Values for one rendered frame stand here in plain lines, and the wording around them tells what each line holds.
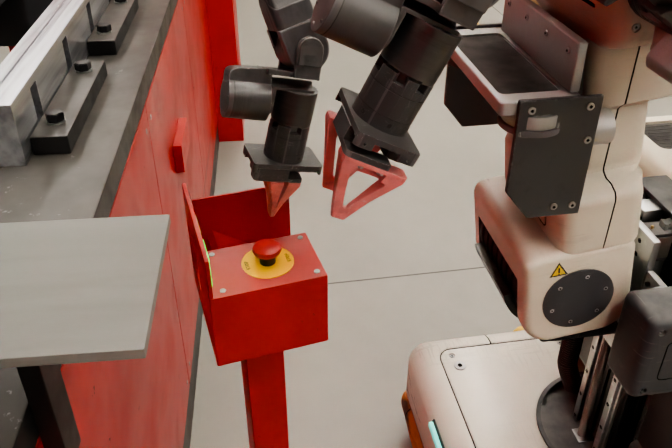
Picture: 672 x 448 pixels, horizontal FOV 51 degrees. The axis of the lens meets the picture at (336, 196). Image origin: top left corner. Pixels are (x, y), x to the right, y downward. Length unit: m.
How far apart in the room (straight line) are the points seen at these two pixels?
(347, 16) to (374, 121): 0.10
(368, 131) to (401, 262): 1.64
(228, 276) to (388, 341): 1.08
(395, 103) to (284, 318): 0.43
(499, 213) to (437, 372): 0.55
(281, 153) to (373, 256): 1.33
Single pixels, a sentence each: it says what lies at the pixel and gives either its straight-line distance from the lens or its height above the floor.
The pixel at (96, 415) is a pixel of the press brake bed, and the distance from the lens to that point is 0.94.
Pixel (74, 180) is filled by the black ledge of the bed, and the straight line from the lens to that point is 1.03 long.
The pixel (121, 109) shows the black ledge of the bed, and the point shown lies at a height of 0.87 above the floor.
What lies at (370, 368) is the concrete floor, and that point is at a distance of 1.90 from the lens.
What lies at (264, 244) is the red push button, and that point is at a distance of 0.95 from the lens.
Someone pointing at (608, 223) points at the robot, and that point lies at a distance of 0.98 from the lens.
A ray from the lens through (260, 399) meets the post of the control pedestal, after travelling 1.17.
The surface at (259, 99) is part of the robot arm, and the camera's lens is 0.93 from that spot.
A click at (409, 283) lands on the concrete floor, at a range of 2.17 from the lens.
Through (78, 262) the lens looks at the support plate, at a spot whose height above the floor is 1.00.
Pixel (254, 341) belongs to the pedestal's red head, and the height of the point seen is 0.69.
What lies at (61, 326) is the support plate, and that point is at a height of 1.00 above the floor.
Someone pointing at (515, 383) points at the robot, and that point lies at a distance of 1.53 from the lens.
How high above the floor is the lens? 1.37
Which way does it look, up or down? 32 degrees down
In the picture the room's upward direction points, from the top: straight up
